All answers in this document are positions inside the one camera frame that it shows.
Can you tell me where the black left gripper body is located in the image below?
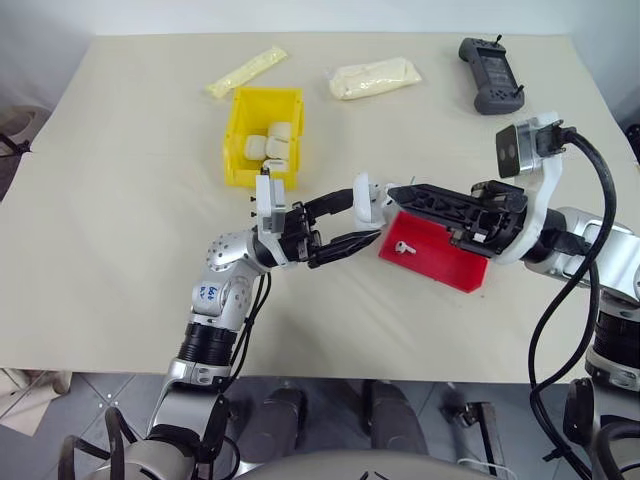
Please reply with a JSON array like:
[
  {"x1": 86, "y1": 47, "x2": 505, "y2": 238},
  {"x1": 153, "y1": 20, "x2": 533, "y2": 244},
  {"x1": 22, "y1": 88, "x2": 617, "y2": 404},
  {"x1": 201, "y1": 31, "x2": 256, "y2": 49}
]
[{"x1": 277, "y1": 200, "x2": 322, "y2": 265}]

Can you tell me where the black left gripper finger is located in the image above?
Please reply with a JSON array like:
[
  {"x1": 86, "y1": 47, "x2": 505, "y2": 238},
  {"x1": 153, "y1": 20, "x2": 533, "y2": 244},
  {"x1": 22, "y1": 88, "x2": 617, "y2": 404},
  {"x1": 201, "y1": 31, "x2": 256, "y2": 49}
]
[
  {"x1": 299, "y1": 187, "x2": 358, "y2": 222},
  {"x1": 306, "y1": 230, "x2": 382, "y2": 269}
]

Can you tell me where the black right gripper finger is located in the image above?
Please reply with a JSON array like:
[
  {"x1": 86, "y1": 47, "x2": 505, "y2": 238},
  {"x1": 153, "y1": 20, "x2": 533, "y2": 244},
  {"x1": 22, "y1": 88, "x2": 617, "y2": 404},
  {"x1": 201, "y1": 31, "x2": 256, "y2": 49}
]
[
  {"x1": 386, "y1": 183, "x2": 477, "y2": 212},
  {"x1": 391, "y1": 197, "x2": 479, "y2": 231}
]

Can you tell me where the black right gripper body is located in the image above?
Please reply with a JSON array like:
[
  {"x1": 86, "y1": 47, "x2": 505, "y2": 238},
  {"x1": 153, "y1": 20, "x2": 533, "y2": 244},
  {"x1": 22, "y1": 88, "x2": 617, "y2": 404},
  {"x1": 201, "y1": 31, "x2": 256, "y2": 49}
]
[{"x1": 449, "y1": 180, "x2": 530, "y2": 260}]

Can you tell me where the yellow plastic bin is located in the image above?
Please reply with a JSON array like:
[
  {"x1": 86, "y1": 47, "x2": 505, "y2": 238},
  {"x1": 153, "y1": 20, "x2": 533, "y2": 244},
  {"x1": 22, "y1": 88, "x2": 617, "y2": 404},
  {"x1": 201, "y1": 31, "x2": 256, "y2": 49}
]
[{"x1": 222, "y1": 86, "x2": 307, "y2": 191}]

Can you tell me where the red plastic tray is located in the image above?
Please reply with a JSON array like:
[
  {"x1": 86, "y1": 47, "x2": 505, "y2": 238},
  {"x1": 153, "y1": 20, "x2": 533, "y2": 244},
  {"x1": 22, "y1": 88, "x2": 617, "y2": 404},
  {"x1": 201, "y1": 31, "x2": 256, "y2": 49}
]
[{"x1": 377, "y1": 209, "x2": 490, "y2": 294}]

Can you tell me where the cream filled plastic bag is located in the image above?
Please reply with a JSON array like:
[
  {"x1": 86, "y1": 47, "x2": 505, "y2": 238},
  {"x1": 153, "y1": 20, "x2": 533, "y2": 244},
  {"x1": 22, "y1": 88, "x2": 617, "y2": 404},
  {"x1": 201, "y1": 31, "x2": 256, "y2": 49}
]
[{"x1": 327, "y1": 56, "x2": 424, "y2": 103}]

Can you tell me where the grey handheld remote controller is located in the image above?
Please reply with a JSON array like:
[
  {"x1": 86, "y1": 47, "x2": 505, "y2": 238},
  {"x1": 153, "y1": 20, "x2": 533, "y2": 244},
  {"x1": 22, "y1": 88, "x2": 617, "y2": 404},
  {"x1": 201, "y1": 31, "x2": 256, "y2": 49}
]
[{"x1": 456, "y1": 33, "x2": 528, "y2": 117}]

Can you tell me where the long pale yellow packet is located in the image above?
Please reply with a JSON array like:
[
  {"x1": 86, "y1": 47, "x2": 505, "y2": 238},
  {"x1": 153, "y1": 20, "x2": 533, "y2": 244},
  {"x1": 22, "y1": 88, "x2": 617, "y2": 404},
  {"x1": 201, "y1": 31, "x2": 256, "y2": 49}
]
[{"x1": 203, "y1": 45, "x2": 290, "y2": 100}]

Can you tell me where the light grey robot torso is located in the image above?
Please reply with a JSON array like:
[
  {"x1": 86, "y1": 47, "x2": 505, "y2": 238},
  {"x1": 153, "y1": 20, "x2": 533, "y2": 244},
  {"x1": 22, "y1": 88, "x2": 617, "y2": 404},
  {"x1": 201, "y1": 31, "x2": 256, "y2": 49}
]
[{"x1": 199, "y1": 448, "x2": 501, "y2": 480}]

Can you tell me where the pale wooden table leg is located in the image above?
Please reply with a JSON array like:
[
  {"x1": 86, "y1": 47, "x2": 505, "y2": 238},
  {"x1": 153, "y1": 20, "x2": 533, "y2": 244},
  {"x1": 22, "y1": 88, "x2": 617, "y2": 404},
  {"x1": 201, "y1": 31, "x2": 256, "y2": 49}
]
[{"x1": 49, "y1": 370, "x2": 72, "y2": 397}]

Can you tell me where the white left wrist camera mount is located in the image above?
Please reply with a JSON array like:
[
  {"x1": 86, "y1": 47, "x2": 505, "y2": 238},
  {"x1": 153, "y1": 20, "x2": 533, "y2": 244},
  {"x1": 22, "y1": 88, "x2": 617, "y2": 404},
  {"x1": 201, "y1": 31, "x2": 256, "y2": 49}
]
[{"x1": 252, "y1": 173, "x2": 297, "y2": 273}]

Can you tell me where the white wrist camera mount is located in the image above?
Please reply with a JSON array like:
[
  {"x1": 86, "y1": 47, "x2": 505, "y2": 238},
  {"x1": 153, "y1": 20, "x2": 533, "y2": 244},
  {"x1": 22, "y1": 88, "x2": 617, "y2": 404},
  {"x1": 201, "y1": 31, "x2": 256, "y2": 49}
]
[
  {"x1": 494, "y1": 110, "x2": 569, "y2": 266},
  {"x1": 252, "y1": 173, "x2": 297, "y2": 273}
]

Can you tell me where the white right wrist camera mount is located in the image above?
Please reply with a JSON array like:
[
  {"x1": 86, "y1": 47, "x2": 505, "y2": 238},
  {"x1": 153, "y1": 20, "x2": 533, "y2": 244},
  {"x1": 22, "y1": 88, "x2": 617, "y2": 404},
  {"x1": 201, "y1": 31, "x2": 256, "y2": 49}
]
[{"x1": 494, "y1": 110, "x2": 569, "y2": 266}]

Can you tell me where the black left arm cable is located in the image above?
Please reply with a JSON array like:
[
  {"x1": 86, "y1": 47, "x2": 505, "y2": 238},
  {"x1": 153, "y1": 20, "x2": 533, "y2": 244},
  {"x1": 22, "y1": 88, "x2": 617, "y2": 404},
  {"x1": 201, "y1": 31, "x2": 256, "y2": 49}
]
[{"x1": 219, "y1": 271, "x2": 274, "y2": 396}]

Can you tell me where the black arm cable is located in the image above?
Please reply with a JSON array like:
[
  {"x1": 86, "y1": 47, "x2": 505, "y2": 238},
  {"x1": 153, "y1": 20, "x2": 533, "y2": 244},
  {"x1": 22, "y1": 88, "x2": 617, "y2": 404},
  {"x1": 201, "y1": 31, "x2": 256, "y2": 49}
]
[
  {"x1": 219, "y1": 271, "x2": 274, "y2": 396},
  {"x1": 528, "y1": 124, "x2": 620, "y2": 480}
]

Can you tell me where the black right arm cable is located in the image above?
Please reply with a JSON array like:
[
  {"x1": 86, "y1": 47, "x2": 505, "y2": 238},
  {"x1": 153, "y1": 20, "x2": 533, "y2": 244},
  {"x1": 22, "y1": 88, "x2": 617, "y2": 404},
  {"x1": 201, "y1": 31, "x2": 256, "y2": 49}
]
[{"x1": 528, "y1": 124, "x2": 620, "y2": 480}]

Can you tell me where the dark metal frame bracket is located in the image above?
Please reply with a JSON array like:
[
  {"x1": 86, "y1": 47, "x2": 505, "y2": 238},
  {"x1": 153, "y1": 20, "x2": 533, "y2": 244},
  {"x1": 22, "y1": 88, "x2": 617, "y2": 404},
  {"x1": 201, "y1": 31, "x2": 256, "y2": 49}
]
[{"x1": 441, "y1": 399, "x2": 502, "y2": 467}]

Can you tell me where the thin white cable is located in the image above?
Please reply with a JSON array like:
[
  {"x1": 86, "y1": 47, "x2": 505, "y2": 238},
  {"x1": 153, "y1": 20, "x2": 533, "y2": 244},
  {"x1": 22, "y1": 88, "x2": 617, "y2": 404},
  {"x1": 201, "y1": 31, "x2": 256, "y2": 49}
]
[{"x1": 456, "y1": 456, "x2": 502, "y2": 477}]

